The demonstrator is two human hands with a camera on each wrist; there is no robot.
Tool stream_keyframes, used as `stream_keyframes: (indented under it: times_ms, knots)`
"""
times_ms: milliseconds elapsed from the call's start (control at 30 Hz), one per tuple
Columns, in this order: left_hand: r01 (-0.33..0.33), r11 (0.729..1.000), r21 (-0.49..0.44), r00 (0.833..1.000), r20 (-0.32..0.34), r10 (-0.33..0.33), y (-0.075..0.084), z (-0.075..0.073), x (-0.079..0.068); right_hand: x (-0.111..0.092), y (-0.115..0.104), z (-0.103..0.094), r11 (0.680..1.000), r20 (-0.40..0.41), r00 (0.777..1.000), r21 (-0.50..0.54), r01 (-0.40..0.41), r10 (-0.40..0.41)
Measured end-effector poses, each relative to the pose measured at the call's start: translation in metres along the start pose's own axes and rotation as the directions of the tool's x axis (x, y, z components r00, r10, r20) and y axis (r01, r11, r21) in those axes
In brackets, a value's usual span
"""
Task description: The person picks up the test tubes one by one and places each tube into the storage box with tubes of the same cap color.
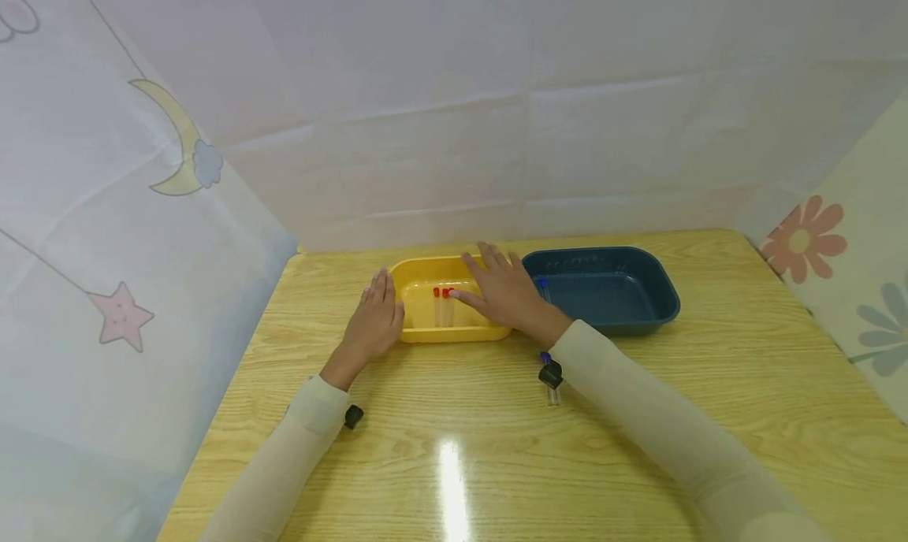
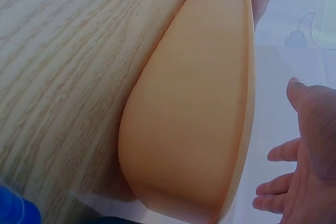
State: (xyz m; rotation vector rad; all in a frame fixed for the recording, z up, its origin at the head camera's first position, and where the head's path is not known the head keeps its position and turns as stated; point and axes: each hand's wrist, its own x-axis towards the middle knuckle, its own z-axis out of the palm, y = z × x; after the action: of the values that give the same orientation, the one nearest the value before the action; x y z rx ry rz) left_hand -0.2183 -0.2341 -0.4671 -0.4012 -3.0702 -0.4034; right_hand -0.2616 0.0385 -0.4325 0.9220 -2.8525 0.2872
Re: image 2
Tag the person's right hand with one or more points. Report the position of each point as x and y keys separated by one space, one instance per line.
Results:
x=315 y=155

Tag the person's right thumb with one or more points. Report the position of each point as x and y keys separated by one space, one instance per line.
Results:
x=298 y=98

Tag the orange plastic basin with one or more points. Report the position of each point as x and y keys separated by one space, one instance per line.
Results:
x=189 y=103

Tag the blue object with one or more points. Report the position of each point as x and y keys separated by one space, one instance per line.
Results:
x=15 y=203

